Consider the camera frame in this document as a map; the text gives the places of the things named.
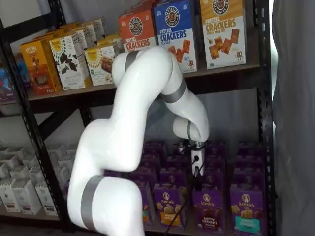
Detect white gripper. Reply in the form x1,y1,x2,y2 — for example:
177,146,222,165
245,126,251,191
188,148,206,192

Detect purple Annie's box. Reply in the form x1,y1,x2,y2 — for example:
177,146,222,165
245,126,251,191
139,154,161,173
165,155,184,171
234,154,266,171
159,168,187,188
203,169,225,192
206,141,226,158
237,142,266,157
144,141,168,158
232,168,266,188
127,169,158,189
205,155,226,173

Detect purple box brown patch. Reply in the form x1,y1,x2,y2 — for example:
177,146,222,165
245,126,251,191
192,188,226,234

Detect purple box orange patch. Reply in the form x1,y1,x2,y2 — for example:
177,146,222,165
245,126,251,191
153,183,188,230

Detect purple box green patch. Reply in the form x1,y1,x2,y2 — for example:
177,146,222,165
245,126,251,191
137,182,156,226

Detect purple box teal patch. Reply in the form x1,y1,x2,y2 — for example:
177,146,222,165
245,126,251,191
229,183,268,236

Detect black metal shelf rack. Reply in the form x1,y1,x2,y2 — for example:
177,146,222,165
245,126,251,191
0,0,277,236

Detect yellow pretzel crackers box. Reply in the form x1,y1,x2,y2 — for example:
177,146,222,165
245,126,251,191
199,0,247,70

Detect white carton box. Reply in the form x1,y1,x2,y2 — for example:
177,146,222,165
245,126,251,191
35,182,59,216
12,180,42,215
21,154,40,171
0,183,21,213
9,165,32,183
28,166,47,185

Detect blue pretzel crackers box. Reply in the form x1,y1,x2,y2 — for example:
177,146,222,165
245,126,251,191
153,0,198,74

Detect small yellow Simple Mills box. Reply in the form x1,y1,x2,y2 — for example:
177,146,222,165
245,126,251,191
84,45,117,87
97,32,124,56

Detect orange pretzel crackers box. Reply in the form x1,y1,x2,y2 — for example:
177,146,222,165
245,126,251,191
122,0,158,16
118,9,158,54

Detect white Simple Mills box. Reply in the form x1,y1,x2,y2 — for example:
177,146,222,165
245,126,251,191
49,35,86,91
80,16,108,48

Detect blue snack box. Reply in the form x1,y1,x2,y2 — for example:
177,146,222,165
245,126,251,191
14,52,33,89
0,65,18,102

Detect gray curtain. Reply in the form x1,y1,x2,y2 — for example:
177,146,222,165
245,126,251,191
271,0,315,236

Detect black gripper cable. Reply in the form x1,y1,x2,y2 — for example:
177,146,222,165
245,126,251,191
163,154,205,234

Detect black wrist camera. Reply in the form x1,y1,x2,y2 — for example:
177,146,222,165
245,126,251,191
175,139,193,155

